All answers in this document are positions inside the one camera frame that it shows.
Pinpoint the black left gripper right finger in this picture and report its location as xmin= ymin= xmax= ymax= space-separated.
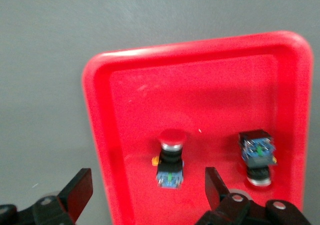
xmin=196 ymin=166 xmax=312 ymax=225

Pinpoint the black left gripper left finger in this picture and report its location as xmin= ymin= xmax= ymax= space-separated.
xmin=0 ymin=168 xmax=94 ymax=225

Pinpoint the red mushroom push button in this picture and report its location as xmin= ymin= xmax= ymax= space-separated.
xmin=237 ymin=129 xmax=278 ymax=187
xmin=151 ymin=129 xmax=188 ymax=191

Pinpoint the red plastic tray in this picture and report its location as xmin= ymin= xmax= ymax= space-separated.
xmin=81 ymin=30 xmax=315 ymax=225

